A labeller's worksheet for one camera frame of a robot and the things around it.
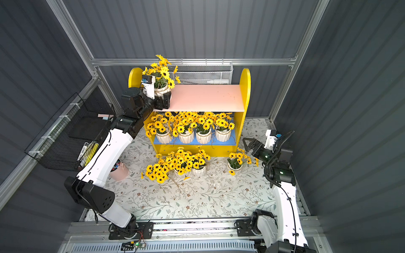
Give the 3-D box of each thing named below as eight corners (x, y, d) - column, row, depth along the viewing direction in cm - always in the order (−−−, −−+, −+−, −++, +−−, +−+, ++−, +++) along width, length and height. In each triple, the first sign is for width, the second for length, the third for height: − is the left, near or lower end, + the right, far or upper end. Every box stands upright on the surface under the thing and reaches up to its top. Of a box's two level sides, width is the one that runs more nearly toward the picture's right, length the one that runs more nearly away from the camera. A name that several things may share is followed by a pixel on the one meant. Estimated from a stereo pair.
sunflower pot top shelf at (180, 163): (170, 181, 91) (164, 169, 79) (173, 160, 100) (168, 147, 88) (192, 181, 91) (190, 169, 79) (193, 160, 100) (191, 147, 88)
